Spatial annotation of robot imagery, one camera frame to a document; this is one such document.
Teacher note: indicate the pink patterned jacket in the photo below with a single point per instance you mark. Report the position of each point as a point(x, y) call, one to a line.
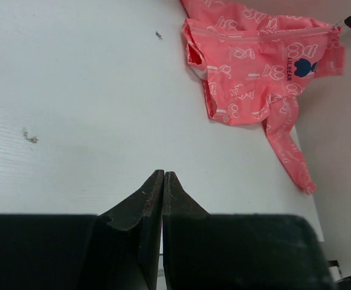
point(254, 65)

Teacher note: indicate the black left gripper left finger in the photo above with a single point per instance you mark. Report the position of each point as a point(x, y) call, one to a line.
point(130, 238)

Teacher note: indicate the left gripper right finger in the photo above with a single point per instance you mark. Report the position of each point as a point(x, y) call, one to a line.
point(192, 248)

